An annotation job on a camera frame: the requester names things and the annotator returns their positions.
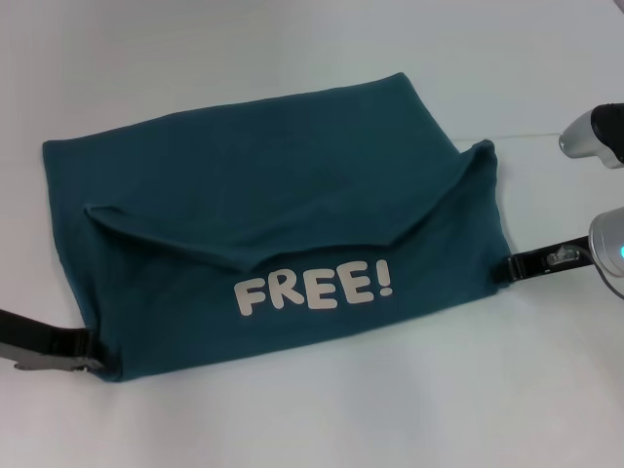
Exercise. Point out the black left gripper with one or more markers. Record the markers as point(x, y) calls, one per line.
point(39, 346)

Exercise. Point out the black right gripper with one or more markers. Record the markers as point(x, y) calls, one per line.
point(551, 258)

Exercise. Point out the teal blue shirt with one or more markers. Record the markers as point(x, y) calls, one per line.
point(268, 205)

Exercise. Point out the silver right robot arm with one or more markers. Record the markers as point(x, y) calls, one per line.
point(609, 244)

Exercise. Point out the right wrist camera housing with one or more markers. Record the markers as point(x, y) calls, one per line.
point(595, 136)

